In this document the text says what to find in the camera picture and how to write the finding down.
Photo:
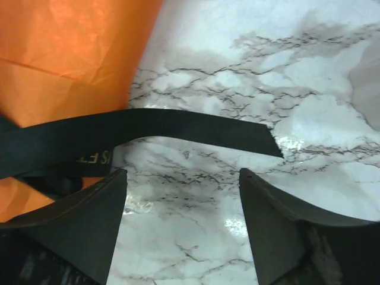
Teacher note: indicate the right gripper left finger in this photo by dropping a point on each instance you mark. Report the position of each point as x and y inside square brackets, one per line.
[70, 241]

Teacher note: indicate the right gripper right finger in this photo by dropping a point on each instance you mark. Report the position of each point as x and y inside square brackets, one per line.
[295, 242]

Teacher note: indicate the black ribbon gold lettering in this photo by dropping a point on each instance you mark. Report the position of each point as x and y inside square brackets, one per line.
[46, 149]

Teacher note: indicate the orange paper flower wrap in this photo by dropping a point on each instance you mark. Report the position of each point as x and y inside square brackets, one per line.
[64, 59]

